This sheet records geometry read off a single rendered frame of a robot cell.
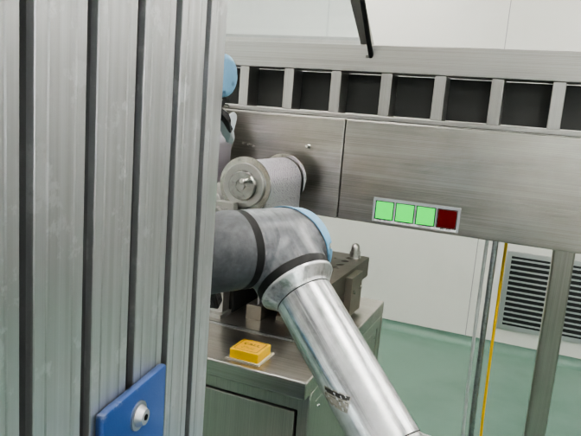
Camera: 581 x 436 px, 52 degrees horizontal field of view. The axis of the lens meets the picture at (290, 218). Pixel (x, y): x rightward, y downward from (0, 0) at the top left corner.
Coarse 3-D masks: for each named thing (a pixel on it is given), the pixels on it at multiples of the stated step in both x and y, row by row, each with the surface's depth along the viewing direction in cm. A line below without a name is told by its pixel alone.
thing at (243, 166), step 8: (232, 168) 155; (240, 168) 154; (248, 168) 153; (256, 168) 153; (256, 176) 153; (224, 184) 157; (264, 184) 153; (256, 192) 154; (232, 200) 157; (240, 200) 156; (248, 200) 155; (256, 200) 154
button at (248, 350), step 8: (240, 344) 134; (248, 344) 135; (256, 344) 135; (264, 344) 135; (232, 352) 132; (240, 352) 131; (248, 352) 130; (256, 352) 131; (264, 352) 132; (248, 360) 131; (256, 360) 130
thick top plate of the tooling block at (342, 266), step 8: (336, 256) 180; (344, 256) 181; (336, 264) 171; (344, 264) 171; (352, 264) 172; (360, 264) 174; (336, 272) 161; (344, 272) 162; (336, 280) 154; (344, 280) 161; (336, 288) 155; (344, 288) 162
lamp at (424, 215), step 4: (420, 208) 171; (424, 208) 170; (428, 208) 170; (432, 208) 169; (420, 212) 171; (424, 212) 170; (428, 212) 170; (432, 212) 169; (420, 216) 171; (424, 216) 170; (428, 216) 170; (432, 216) 170; (416, 220) 171; (420, 220) 171; (424, 220) 171; (428, 220) 170; (432, 220) 170; (424, 224) 171; (428, 224) 170; (432, 224) 170
